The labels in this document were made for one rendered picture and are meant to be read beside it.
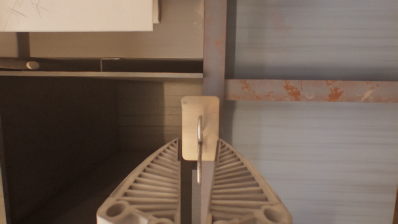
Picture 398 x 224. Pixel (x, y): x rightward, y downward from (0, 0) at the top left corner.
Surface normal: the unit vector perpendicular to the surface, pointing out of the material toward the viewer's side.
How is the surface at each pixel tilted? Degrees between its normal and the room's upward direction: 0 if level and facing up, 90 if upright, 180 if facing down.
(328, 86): 90
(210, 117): 92
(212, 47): 90
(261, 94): 90
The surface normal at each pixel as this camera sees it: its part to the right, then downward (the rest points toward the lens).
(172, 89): -0.04, 0.08
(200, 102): 0.14, 0.56
